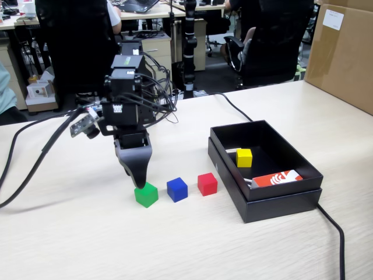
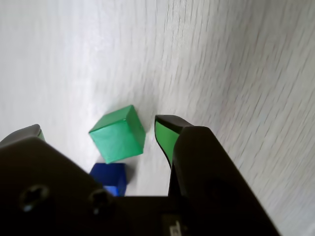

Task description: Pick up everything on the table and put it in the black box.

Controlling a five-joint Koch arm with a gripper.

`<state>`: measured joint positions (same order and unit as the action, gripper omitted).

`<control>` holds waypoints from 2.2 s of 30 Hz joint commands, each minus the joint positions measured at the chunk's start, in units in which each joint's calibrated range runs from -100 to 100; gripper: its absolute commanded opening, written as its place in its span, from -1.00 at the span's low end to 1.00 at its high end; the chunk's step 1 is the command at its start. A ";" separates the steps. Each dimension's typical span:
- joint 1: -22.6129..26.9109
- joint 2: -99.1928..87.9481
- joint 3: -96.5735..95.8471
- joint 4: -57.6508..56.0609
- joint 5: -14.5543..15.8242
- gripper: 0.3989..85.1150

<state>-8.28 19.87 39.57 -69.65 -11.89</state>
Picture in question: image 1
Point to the person in dark clothes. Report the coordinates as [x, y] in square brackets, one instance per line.
[250, 35]

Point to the beige office desk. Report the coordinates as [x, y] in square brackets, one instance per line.
[204, 7]
[157, 14]

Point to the black office chair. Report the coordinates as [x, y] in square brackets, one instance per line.
[75, 43]
[277, 43]

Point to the yellow wooden cube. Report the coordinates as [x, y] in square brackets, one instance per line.
[244, 159]

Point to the orange white printed card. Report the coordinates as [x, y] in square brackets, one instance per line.
[262, 181]

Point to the beige narrow cabinet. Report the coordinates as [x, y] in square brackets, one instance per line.
[200, 43]

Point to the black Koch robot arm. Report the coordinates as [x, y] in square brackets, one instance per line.
[125, 84]

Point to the red wooden cube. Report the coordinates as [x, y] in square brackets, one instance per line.
[207, 185]

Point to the green wooden cube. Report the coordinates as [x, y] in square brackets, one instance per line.
[147, 196]

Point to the black cardboard box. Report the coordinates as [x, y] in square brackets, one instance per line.
[279, 208]

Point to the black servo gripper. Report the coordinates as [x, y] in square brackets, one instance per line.
[122, 116]

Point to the green black foam mat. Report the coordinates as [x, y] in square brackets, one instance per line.
[300, 73]

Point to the person in white shirt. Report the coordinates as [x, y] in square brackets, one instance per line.
[113, 17]

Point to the beige drawer cabinet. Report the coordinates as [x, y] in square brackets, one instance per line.
[158, 52]
[14, 58]

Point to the small open cardboard box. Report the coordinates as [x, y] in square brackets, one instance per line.
[40, 102]

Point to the bare-board wrist camera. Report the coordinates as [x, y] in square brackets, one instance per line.
[80, 126]

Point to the large brown cardboard box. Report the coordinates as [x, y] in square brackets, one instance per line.
[344, 64]

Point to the black laptop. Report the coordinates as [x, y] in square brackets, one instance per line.
[137, 6]

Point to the person in teal shirt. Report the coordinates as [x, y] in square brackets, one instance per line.
[6, 96]

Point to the black segmented pole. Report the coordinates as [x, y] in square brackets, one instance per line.
[190, 43]

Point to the blue wooden cube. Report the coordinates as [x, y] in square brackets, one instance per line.
[177, 191]

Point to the white shipping label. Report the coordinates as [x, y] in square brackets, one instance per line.
[333, 19]

